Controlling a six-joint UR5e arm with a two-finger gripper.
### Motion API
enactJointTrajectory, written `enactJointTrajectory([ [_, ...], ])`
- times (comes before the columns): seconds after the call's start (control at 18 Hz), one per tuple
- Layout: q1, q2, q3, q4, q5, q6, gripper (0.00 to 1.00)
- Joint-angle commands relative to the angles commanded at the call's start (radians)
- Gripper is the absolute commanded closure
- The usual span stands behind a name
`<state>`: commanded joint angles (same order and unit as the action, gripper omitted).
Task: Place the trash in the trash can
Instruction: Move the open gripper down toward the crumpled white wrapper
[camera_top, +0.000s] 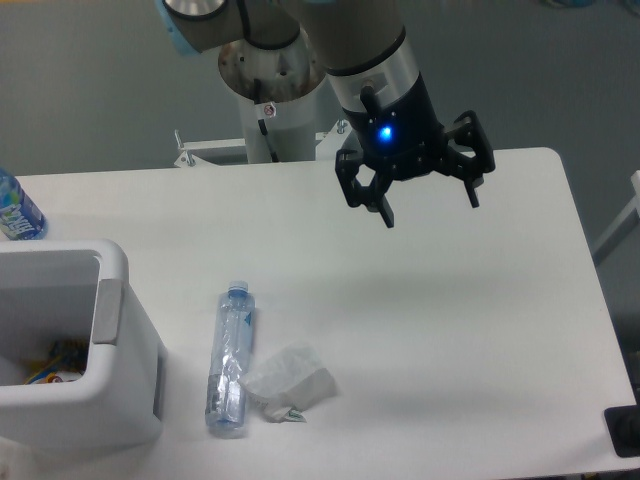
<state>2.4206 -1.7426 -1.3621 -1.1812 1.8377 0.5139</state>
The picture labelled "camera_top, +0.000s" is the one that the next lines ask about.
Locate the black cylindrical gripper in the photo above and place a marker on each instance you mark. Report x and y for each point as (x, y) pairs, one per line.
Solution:
(405, 141)

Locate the clear plastic bottle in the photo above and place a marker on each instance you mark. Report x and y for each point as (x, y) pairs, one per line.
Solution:
(230, 360)

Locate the white paper wrapper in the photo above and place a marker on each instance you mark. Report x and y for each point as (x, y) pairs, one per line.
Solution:
(288, 383)

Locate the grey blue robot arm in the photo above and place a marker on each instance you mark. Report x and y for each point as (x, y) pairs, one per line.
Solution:
(363, 48)

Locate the white trash can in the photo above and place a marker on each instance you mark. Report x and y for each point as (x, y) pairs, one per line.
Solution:
(62, 290)

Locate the blue labelled drink bottle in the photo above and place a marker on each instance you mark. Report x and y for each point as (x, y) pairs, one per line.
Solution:
(21, 219)

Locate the white right mounting bracket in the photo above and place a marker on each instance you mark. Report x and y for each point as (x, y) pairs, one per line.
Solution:
(338, 137)

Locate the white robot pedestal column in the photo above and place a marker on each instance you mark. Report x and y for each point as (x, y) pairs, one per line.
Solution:
(276, 92)

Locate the white frame at right edge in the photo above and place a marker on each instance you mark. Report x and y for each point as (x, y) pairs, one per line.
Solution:
(619, 228)

